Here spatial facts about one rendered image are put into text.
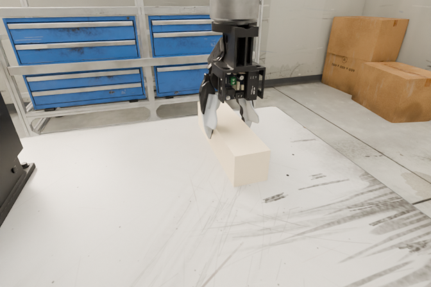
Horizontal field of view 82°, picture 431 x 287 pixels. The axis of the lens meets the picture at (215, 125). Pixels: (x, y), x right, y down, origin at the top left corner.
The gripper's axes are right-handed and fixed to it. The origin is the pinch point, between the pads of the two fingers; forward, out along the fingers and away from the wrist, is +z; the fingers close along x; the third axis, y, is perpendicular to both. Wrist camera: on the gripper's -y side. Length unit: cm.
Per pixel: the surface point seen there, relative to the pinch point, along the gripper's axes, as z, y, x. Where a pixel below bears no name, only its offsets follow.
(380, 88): 51, -124, 195
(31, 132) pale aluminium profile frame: 57, -138, -90
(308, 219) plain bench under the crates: 4.3, 21.3, 4.5
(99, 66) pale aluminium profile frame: 16, -136, -39
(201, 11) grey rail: -16, -137, 30
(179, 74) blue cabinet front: 27, -139, 14
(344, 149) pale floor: 74, -77, 120
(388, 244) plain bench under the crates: 4.3, 27.7, 11.6
